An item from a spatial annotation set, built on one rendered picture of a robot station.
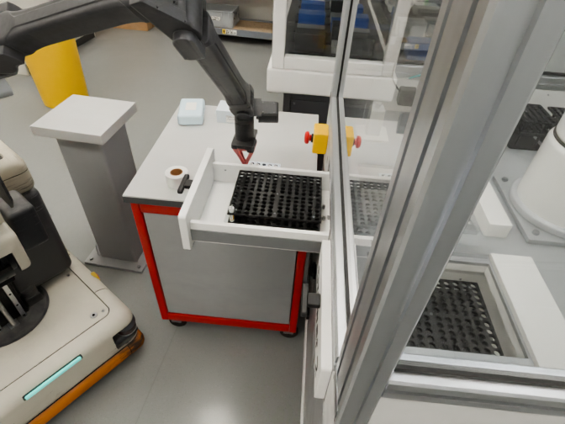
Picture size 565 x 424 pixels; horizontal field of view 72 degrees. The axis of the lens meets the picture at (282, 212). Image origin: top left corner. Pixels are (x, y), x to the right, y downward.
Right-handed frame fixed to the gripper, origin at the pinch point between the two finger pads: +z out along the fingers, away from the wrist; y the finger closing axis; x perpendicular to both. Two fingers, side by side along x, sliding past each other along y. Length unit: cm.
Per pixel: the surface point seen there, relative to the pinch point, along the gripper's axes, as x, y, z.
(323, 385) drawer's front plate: -26, -71, -7
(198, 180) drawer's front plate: 6.7, -26.3, -11.8
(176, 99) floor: 96, 198, 84
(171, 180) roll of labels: 20.8, -10.6, 1.9
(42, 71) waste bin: 181, 162, 52
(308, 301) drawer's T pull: -22, -57, -10
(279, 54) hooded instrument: -4, 55, -14
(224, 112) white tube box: 14.0, 32.7, 1.2
